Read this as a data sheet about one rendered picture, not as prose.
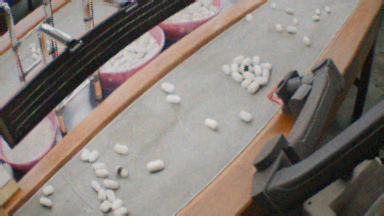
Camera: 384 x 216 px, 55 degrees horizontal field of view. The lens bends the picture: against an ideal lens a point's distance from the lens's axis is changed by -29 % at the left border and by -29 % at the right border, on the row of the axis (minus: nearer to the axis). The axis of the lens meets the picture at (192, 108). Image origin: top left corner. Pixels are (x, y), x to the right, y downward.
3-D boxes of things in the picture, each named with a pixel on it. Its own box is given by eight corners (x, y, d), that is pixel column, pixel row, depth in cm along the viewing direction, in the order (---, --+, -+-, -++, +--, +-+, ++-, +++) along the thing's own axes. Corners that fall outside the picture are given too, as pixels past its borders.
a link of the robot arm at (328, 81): (303, 200, 67) (270, 154, 66) (279, 212, 71) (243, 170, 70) (350, 83, 98) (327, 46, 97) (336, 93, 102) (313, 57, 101)
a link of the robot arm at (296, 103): (346, 85, 97) (328, 55, 97) (331, 113, 91) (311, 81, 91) (320, 100, 108) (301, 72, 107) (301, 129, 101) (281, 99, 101)
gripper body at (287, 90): (273, 91, 108) (293, 86, 102) (291, 70, 114) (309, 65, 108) (285, 115, 110) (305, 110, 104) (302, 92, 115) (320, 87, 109)
